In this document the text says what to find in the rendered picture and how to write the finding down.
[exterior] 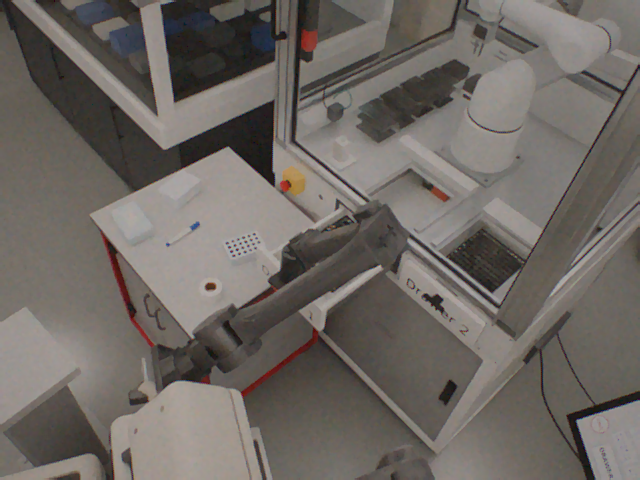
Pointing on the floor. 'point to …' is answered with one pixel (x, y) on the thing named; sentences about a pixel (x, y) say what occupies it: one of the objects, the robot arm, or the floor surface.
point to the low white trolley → (207, 263)
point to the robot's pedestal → (43, 398)
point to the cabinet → (426, 351)
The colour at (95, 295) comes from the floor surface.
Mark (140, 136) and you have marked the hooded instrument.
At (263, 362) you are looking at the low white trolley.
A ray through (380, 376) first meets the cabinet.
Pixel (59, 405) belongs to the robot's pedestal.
